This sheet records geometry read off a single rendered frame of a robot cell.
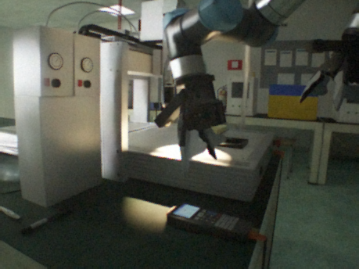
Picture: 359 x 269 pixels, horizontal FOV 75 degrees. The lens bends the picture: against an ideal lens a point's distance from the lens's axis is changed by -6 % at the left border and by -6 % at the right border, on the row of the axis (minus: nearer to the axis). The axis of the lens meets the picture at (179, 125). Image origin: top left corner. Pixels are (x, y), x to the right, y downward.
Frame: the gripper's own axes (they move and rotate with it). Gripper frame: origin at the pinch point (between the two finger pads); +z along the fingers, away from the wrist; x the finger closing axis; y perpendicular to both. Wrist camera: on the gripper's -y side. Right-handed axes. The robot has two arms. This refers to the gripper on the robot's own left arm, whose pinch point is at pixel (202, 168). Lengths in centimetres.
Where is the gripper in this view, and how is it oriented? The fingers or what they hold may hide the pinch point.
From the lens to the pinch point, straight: 58.2
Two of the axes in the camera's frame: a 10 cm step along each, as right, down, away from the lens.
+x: 5.0, -1.1, 8.6
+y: 8.4, -1.7, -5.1
